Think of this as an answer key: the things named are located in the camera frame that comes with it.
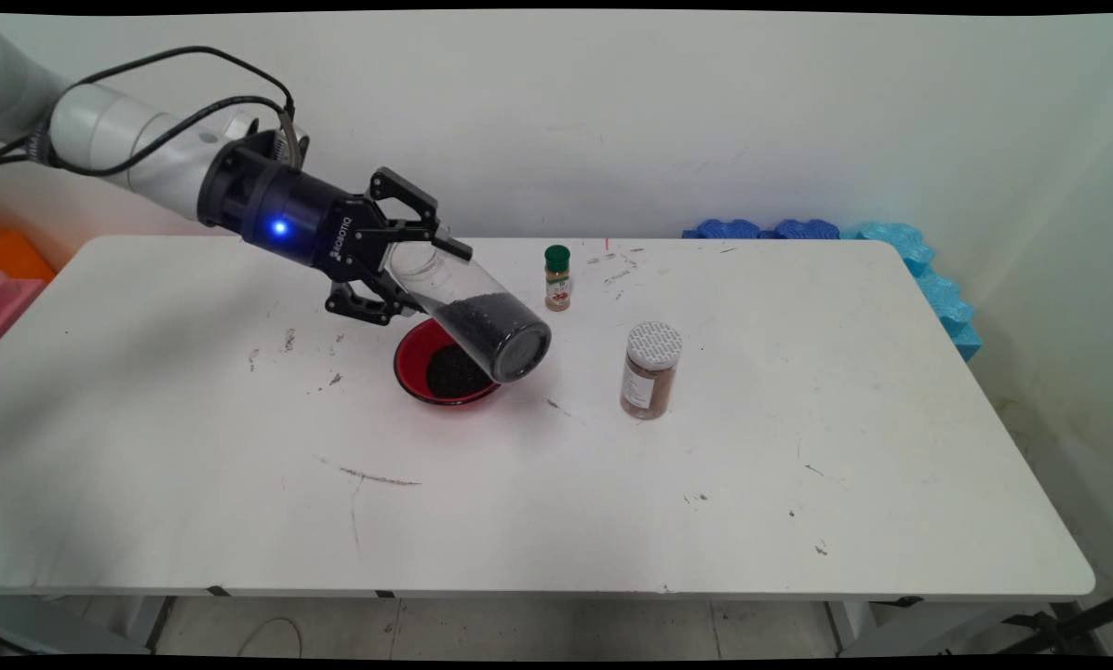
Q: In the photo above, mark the light blue foam piece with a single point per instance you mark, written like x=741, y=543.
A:
x=933, y=279

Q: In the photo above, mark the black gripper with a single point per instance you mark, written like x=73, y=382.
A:
x=277, y=209

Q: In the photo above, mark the long black tape strip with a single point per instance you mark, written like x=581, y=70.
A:
x=896, y=601

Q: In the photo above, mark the black stand leg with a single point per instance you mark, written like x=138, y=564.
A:
x=1068, y=622

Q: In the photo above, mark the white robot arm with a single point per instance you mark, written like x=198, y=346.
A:
x=119, y=135

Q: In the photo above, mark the orange box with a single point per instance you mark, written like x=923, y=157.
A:
x=17, y=256

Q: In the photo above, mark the dark blue foam piece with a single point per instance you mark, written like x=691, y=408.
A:
x=724, y=229
x=806, y=229

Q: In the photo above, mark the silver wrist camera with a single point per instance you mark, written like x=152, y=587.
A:
x=289, y=144

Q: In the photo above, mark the small spice bottle green cap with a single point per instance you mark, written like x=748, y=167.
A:
x=557, y=284

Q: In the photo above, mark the pink box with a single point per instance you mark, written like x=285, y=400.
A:
x=7, y=307

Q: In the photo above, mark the brown spice jar patterned lid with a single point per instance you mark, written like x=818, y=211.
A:
x=650, y=381

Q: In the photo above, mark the clear jar with black seeds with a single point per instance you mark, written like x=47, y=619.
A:
x=505, y=340

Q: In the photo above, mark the red bowl with black seeds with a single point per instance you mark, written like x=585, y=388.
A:
x=409, y=368

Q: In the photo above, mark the white table leg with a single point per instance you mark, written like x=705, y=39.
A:
x=852, y=623
x=152, y=619

